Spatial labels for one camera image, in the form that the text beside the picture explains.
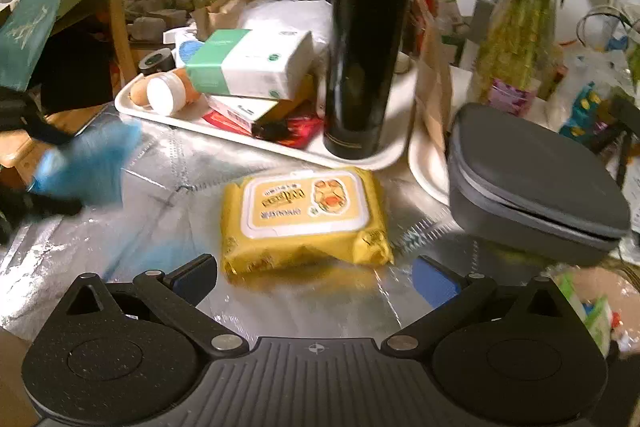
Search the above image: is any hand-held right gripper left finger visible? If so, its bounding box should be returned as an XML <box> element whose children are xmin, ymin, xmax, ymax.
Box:
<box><xmin>59</xmin><ymin>253</ymin><xmax>249</xmax><ymax>358</ymax></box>

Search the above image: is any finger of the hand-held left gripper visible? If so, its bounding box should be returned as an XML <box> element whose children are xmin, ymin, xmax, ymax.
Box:
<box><xmin>0</xmin><ymin>187</ymin><xmax>83</xmax><ymax>243</ymax></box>
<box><xmin>0</xmin><ymin>87</ymin><xmax>76</xmax><ymax>146</ymax></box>

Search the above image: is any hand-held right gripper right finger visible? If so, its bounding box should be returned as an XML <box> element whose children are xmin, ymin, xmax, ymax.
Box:
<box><xmin>381</xmin><ymin>256</ymin><xmax>573</xmax><ymax>357</ymax></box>

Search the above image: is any teal mesh bath pouf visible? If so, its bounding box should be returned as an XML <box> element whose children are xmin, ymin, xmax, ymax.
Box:
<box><xmin>30</xmin><ymin>119</ymin><xmax>143</xmax><ymax>208</ymax></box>

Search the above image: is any yellow wet wipes pack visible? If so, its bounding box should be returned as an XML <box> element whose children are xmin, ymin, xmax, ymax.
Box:
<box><xmin>221</xmin><ymin>166</ymin><xmax>395</xmax><ymax>285</ymax></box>

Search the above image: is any silver foil mat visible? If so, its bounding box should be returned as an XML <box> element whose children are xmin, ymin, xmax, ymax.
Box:
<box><xmin>0</xmin><ymin>102</ymin><xmax>640</xmax><ymax>343</ymax></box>

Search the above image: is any brown egg-shaped pouch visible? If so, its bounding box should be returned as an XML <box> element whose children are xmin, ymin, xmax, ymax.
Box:
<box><xmin>129</xmin><ymin>74</ymin><xmax>151</xmax><ymax>108</ymax></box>

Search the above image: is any white plate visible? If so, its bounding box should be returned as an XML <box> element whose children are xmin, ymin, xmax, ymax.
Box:
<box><xmin>407</xmin><ymin>127</ymin><xmax>451</xmax><ymax>205</ymax></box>

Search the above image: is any grey zip case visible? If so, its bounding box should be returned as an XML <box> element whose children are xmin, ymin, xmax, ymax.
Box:
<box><xmin>446</xmin><ymin>103</ymin><xmax>632</xmax><ymax>267</ymax></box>

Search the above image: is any black tape roll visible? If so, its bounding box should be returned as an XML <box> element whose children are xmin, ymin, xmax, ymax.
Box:
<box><xmin>138</xmin><ymin>48</ymin><xmax>176</xmax><ymax>76</ymax></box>

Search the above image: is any white jar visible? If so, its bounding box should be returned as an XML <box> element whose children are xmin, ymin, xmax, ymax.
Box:
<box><xmin>146</xmin><ymin>71</ymin><xmax>201</xmax><ymax>116</ymax></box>

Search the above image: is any wooden chair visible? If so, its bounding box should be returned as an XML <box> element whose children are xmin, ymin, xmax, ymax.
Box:
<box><xmin>0</xmin><ymin>0</ymin><xmax>138</xmax><ymax>188</ymax></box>

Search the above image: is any green white tissue packet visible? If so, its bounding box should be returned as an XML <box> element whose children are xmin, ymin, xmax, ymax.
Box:
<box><xmin>582</xmin><ymin>294</ymin><xmax>613</xmax><ymax>355</ymax></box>

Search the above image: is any white plastic tray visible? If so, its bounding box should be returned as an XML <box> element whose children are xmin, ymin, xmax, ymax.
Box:
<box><xmin>114</xmin><ymin>67</ymin><xmax>418</xmax><ymax>172</ymax></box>

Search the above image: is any red white flat box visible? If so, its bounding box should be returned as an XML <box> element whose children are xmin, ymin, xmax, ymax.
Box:
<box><xmin>205</xmin><ymin>94</ymin><xmax>281</xmax><ymax>132</ymax></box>

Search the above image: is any white spray bottle blue label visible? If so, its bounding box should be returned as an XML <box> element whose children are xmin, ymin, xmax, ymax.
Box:
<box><xmin>175</xmin><ymin>34</ymin><xmax>211</xmax><ymax>68</ymax></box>

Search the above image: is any red flat packet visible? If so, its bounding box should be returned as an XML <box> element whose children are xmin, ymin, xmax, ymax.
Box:
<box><xmin>202</xmin><ymin>114</ymin><xmax>323</xmax><ymax>150</ymax></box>

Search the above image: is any brown paper bag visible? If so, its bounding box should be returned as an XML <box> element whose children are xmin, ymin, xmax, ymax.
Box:
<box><xmin>412</xmin><ymin>0</ymin><xmax>453</xmax><ymax>152</ymax></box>
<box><xmin>192</xmin><ymin>0</ymin><xmax>268</xmax><ymax>40</ymax></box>

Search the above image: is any green white tissue box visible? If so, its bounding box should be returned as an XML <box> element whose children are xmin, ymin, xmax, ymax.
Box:
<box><xmin>185</xmin><ymin>28</ymin><xmax>315</xmax><ymax>101</ymax></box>

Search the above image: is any black thermos bottle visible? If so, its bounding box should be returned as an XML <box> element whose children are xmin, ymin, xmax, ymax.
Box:
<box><xmin>322</xmin><ymin>0</ymin><xmax>433</xmax><ymax>160</ymax></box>

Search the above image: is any black mini tripod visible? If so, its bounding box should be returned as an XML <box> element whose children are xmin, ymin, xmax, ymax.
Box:
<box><xmin>595</xmin><ymin>92</ymin><xmax>640</xmax><ymax>188</ymax></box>

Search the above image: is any white plastic bag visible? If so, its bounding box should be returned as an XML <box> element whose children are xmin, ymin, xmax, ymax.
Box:
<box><xmin>240</xmin><ymin>0</ymin><xmax>333</xmax><ymax>38</ymax></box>

